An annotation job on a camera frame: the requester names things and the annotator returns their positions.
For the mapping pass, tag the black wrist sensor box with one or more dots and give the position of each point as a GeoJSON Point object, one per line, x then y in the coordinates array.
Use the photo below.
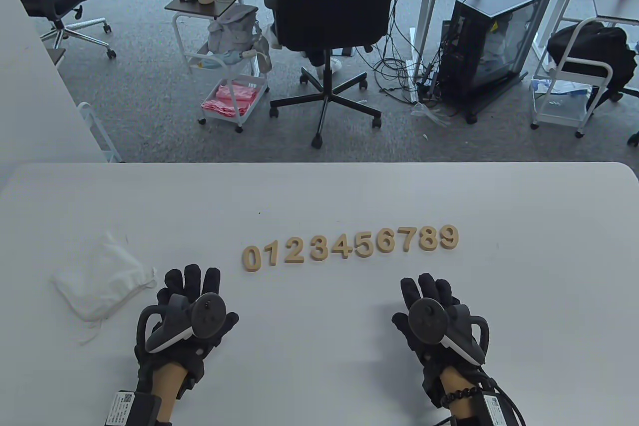
{"type": "Point", "coordinates": [135, 408]}
{"type": "Point", "coordinates": [494, 408]}

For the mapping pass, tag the double-loop wooden number block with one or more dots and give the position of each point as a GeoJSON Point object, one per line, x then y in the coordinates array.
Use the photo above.
{"type": "Point", "coordinates": [428, 238]}

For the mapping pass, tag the hooked wooden number block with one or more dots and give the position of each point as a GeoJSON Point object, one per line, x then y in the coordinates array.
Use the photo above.
{"type": "Point", "coordinates": [370, 248]}

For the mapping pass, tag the black backpack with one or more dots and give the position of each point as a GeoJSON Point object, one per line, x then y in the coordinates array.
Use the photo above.
{"type": "Point", "coordinates": [594, 44]}

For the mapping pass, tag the light blue pouch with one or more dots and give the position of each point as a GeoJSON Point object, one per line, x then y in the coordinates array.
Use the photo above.
{"type": "Point", "coordinates": [219, 60]}

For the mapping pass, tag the person's left forearm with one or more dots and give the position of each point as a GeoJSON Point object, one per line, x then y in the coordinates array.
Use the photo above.
{"type": "Point", "coordinates": [167, 386]}

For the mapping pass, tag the black computer tower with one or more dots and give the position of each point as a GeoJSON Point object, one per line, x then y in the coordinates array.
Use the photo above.
{"type": "Point", "coordinates": [499, 1]}

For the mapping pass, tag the angular wooden number block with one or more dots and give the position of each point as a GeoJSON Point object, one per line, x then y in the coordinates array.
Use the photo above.
{"type": "Point", "coordinates": [345, 249]}

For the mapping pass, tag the person's right hand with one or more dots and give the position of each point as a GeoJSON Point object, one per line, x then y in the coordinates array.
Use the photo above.
{"type": "Point", "coordinates": [424, 286]}

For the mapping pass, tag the pink packets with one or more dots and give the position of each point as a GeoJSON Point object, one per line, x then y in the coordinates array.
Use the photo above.
{"type": "Point", "coordinates": [229, 99]}

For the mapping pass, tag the bent wooden number block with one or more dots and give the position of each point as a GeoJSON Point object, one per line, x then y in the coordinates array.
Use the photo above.
{"type": "Point", "coordinates": [405, 230]}

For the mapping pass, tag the white rolling cart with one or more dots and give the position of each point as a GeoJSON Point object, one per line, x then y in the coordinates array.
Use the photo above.
{"type": "Point", "coordinates": [556, 119]}

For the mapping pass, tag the oval wooden number block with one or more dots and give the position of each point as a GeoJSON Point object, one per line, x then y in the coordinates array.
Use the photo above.
{"type": "Point", "coordinates": [246, 260]}

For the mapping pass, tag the grey handheld controller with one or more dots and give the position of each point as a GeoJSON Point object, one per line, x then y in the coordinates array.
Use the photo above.
{"type": "Point", "coordinates": [427, 321]}
{"type": "Point", "coordinates": [207, 313]}

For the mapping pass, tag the white metal rack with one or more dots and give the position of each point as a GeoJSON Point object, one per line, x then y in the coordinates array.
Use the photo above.
{"type": "Point", "coordinates": [87, 111]}

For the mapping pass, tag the double-curve wooden number block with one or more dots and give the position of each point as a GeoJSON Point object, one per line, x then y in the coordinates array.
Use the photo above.
{"type": "Point", "coordinates": [318, 258]}

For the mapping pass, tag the curved wooden number block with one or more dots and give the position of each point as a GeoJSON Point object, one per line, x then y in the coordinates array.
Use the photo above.
{"type": "Point", "coordinates": [294, 261]}

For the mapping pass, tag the person's left hand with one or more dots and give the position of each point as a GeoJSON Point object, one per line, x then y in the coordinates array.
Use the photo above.
{"type": "Point", "coordinates": [192, 281]}

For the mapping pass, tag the white cart with dark top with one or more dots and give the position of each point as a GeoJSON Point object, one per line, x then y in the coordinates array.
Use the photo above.
{"type": "Point", "coordinates": [227, 4]}

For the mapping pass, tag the clear plastic bag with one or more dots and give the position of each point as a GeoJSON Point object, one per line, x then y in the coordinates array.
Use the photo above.
{"type": "Point", "coordinates": [429, 114]}

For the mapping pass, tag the straight wooden number block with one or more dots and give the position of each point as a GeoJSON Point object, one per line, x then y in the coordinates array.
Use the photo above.
{"type": "Point", "coordinates": [273, 256]}

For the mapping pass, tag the grey backpack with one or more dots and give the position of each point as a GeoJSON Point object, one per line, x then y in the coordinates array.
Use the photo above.
{"type": "Point", "coordinates": [232, 29]}

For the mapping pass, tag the looped wooden number block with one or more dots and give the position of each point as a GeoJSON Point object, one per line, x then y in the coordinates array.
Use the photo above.
{"type": "Point", "coordinates": [379, 243]}
{"type": "Point", "coordinates": [454, 241]}

